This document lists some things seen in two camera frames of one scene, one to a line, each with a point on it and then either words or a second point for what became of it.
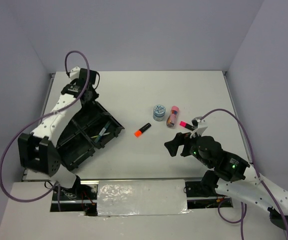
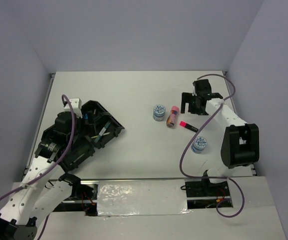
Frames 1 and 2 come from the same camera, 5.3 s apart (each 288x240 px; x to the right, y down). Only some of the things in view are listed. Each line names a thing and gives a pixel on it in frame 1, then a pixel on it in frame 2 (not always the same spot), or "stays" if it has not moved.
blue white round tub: [158, 112] stays
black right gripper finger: [172, 146] → [186, 98]
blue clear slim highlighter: [102, 131] stays
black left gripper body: [94, 95] → [87, 129]
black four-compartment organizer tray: [92, 130] stays
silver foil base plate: [142, 197] stays
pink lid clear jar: [172, 117] stays
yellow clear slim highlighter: [97, 136] stays
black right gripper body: [189, 147] → [194, 109]
